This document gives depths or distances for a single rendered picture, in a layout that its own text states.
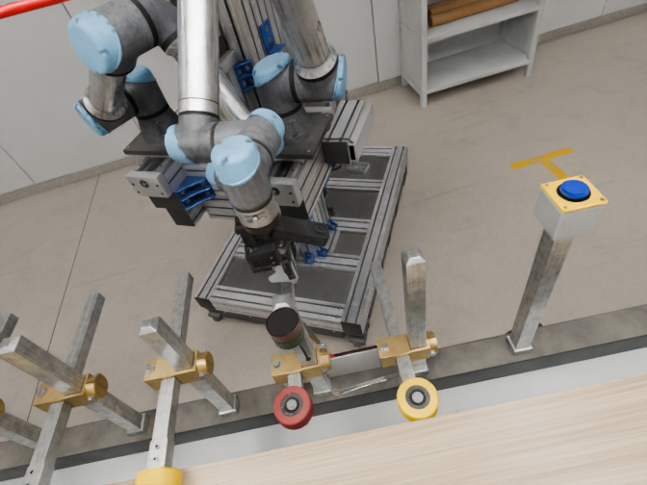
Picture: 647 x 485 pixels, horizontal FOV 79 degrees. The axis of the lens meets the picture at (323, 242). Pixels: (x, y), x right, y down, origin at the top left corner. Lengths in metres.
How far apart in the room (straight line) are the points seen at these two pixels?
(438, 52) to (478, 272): 2.15
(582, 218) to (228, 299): 1.59
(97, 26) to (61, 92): 2.58
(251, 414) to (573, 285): 1.61
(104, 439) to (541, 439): 1.04
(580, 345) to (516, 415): 0.39
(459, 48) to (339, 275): 2.50
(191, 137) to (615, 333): 1.08
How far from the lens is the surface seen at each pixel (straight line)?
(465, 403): 1.15
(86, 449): 1.33
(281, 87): 1.16
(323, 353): 0.94
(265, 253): 0.77
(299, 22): 1.00
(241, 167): 0.64
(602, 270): 2.30
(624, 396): 0.93
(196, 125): 0.79
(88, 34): 1.03
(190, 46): 0.83
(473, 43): 3.88
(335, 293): 1.83
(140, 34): 1.06
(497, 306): 2.05
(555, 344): 1.17
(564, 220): 0.73
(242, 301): 1.95
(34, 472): 1.03
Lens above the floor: 1.70
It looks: 47 degrees down
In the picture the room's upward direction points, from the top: 16 degrees counter-clockwise
